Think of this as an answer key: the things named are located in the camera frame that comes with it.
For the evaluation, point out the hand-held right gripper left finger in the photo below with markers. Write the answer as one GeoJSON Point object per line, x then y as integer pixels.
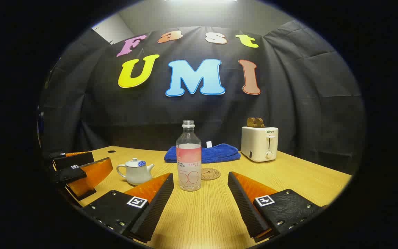
{"type": "Point", "coordinates": [157, 204]}

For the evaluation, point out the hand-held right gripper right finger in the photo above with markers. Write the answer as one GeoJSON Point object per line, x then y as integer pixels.
{"type": "Point", "coordinates": [244, 204]}

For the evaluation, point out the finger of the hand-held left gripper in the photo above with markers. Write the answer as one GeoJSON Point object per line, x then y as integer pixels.
{"type": "Point", "coordinates": [66, 174]}
{"type": "Point", "coordinates": [78, 159]}

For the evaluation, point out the round wooden coaster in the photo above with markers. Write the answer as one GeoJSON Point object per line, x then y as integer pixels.
{"type": "Point", "coordinates": [212, 174]}

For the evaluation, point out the clear pink-label water bottle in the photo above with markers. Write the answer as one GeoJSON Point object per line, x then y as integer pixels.
{"type": "Point", "coordinates": [188, 162]}

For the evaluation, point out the blue towel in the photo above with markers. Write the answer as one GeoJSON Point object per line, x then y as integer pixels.
{"type": "Point", "coordinates": [219, 154]}

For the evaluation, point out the cream toaster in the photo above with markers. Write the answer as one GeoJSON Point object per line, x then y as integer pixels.
{"type": "Point", "coordinates": [257, 143]}

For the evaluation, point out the brown bread slice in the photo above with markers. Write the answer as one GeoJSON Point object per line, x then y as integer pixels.
{"type": "Point", "coordinates": [259, 122]}
{"type": "Point", "coordinates": [250, 122]}

